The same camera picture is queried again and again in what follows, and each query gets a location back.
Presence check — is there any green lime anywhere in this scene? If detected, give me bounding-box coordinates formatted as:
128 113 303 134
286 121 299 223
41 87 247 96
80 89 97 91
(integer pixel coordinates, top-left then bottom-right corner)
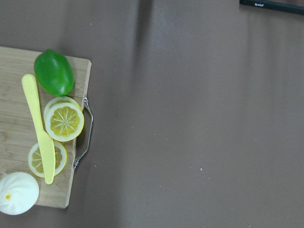
34 49 74 97

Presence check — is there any lemon slice lower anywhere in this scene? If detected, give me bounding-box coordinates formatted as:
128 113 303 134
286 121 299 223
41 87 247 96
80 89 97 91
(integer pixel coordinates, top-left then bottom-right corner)
28 141 67 178

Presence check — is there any yellow plastic knife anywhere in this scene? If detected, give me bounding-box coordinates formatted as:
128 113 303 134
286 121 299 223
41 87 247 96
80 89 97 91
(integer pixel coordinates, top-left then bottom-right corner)
21 74 56 184

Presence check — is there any black monitor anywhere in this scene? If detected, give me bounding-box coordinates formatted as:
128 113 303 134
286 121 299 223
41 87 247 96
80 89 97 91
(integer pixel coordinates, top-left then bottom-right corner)
239 0 304 15

